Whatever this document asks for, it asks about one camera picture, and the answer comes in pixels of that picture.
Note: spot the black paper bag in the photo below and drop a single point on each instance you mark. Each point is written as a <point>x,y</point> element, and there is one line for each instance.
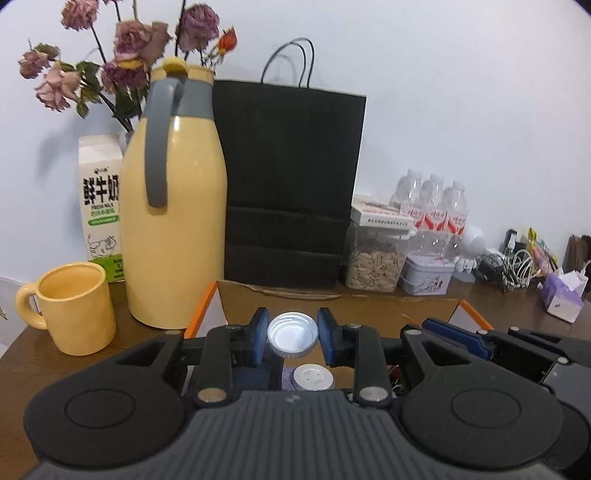
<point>286,184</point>

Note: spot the purple tissue pack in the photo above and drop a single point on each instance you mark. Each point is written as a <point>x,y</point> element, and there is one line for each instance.
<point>561,297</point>

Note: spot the white flat box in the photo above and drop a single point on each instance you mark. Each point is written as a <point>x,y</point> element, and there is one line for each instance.
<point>378,214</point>

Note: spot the white green milk carton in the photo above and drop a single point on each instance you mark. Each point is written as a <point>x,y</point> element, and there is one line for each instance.
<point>99,184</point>

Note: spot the colourful snack packet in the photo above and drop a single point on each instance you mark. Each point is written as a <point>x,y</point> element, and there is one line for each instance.
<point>540,249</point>

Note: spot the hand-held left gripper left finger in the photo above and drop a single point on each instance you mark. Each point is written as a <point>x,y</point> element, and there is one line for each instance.
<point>258,339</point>

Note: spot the yellow ceramic mug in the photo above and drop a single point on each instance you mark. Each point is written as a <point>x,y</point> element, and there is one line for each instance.
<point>78,314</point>

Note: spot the dark brown pouch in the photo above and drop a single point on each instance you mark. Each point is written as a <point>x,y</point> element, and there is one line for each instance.
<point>578,251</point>

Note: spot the clear water bottle red label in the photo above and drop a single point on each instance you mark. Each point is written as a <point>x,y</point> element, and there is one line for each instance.
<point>431,207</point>
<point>455,212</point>
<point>406,189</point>

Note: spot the clear jar of seeds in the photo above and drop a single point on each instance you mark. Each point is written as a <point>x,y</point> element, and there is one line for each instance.
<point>374,267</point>

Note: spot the white robot figure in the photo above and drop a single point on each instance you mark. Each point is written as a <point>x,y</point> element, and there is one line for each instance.
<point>473,244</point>

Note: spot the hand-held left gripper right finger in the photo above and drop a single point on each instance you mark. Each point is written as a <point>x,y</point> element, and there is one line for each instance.
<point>328,339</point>

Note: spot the yellow thermos jug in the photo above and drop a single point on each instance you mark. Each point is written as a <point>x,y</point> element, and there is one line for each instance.
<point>184,207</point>

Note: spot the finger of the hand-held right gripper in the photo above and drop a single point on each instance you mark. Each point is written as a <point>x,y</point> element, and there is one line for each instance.
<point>455,336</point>
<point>531,341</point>

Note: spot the pale printed tin box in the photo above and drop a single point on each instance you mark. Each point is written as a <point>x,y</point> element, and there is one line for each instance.
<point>425,277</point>

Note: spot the white ribbed bottle cap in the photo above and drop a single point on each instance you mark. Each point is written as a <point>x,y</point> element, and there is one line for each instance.
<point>293,334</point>

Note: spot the purple cloth pouch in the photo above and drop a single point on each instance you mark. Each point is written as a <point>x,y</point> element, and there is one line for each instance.
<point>287,381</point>

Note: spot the dried rose bouquet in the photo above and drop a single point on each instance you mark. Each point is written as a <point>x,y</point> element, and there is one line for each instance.
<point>134,39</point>

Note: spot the white round lid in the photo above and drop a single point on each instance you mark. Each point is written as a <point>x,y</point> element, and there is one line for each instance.
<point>314,377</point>

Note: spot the red cardboard box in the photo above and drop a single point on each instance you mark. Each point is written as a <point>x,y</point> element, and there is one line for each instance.
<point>369,307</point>

